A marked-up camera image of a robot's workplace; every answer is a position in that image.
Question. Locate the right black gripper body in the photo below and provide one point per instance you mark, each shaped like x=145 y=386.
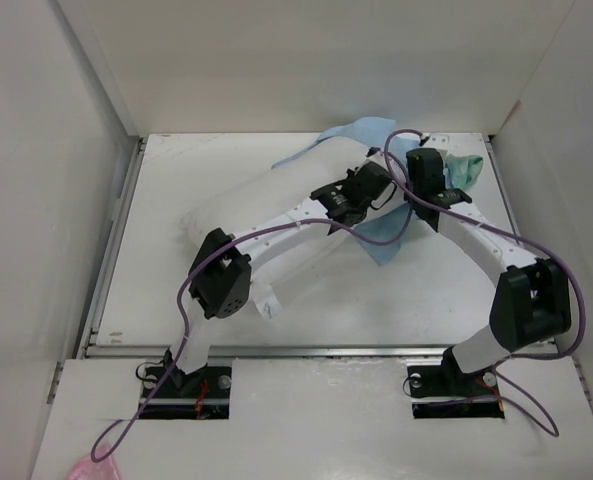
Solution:
x=410 y=187

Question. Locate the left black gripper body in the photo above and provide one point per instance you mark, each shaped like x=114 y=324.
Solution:
x=350 y=174

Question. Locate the blue pillowcase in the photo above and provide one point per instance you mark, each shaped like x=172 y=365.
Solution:
x=460 y=172

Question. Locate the white pillow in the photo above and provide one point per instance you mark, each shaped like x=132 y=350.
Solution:
x=271 y=194

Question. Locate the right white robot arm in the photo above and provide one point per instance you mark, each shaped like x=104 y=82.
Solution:
x=531 y=301

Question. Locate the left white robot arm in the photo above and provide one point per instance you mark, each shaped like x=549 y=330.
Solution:
x=227 y=267

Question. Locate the pink cloth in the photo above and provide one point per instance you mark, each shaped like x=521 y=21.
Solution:
x=86 y=469

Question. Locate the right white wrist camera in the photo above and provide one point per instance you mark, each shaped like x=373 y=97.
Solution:
x=437 y=141

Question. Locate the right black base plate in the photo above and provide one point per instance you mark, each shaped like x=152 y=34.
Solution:
x=438 y=394

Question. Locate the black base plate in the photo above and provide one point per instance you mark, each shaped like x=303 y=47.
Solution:
x=438 y=394
x=203 y=395

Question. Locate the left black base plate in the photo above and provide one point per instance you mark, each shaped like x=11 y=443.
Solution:
x=203 y=395

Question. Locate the aluminium front rail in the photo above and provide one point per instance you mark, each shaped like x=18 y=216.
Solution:
x=110 y=352

